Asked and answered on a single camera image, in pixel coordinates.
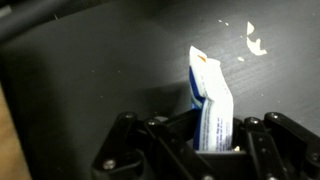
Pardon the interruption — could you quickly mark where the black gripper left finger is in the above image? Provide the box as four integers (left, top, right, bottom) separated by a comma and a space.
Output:
91, 109, 215, 180

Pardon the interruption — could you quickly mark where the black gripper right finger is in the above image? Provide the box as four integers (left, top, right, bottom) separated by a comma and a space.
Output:
232, 111, 320, 180

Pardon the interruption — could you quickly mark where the white tube with blue print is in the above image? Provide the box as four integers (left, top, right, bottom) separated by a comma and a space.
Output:
188, 45, 235, 153

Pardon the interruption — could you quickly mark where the brown cardboard panel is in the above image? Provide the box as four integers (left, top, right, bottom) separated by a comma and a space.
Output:
0, 82, 33, 180

